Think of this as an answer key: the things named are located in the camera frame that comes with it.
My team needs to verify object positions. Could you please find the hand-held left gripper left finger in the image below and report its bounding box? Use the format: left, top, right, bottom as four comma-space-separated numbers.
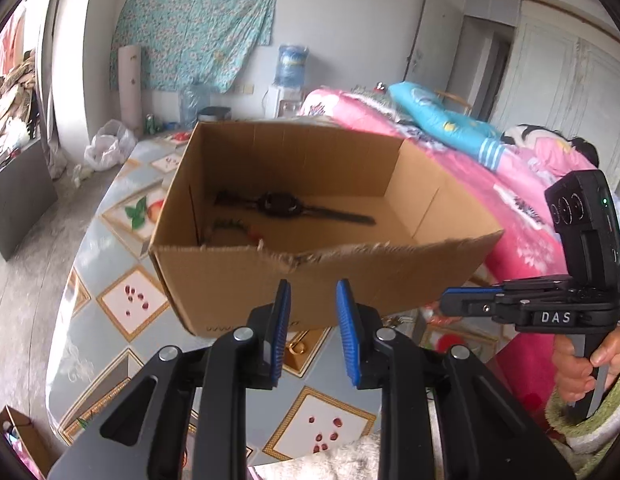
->
47, 280, 292, 480

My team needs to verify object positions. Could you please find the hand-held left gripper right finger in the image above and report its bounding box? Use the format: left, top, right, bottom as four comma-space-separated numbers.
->
336, 279, 576, 480

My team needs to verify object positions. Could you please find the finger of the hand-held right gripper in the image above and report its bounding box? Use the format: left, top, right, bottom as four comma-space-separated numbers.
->
439, 284, 529, 318

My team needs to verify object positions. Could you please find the brown cardboard box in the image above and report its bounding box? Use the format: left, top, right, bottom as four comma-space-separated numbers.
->
149, 120, 505, 338

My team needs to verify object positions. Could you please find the multicoloured bead bracelet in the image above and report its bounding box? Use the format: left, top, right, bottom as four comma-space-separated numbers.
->
202, 217, 264, 248

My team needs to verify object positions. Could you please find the black round watch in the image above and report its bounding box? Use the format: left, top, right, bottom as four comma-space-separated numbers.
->
213, 189, 377, 228

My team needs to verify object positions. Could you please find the person's right hand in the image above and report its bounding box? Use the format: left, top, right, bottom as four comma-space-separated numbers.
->
551, 327, 620, 404

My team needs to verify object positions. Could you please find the pink floral blanket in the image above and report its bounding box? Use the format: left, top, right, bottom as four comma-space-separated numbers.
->
297, 87, 620, 411

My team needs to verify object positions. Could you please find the pink cartoon print pillow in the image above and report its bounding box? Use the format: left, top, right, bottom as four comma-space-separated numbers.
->
505, 122, 598, 177

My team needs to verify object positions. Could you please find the white fleece robe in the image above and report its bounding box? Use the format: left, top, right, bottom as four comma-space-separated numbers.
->
250, 430, 381, 480

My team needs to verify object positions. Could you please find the white wardrobe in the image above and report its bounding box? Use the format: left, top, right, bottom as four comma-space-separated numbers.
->
490, 0, 620, 191

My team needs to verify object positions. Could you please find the blue cartoon pillow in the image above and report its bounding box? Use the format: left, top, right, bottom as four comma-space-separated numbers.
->
387, 81, 503, 173

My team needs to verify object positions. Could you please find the wooden chair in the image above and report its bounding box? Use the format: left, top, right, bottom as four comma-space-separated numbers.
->
435, 89, 473, 116

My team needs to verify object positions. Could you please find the grey patterned blanket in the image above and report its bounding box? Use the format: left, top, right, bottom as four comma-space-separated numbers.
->
347, 84, 396, 108

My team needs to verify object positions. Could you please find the black cooking pot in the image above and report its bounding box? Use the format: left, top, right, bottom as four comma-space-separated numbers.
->
197, 106, 233, 123

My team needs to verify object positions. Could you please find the white water dispenser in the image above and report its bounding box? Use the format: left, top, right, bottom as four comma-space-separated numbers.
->
267, 85, 304, 118

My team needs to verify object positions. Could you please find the clear water jug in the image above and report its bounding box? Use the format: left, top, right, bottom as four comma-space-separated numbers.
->
180, 82, 211, 128

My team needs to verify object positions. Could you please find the white door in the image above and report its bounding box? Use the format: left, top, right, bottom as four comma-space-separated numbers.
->
405, 0, 463, 96

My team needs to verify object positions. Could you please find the white plastic bag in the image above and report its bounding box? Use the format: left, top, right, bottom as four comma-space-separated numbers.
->
84, 120, 138, 171

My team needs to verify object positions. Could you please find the blue water dispenser bottle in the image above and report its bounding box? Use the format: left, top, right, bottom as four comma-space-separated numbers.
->
274, 44, 309, 88

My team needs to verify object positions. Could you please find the white rolled paper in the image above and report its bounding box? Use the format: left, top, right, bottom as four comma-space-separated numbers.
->
117, 45, 142, 133

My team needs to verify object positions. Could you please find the black cabinet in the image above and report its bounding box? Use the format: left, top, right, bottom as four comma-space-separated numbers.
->
0, 137, 58, 261

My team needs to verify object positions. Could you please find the cluttered pile of belongings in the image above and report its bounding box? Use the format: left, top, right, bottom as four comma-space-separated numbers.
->
0, 50, 39, 161

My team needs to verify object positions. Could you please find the hanging pink garment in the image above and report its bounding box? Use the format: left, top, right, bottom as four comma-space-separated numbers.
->
0, 10, 30, 78

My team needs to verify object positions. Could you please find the teal floral wall cloth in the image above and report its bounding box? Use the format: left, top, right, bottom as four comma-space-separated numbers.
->
110, 0, 279, 93

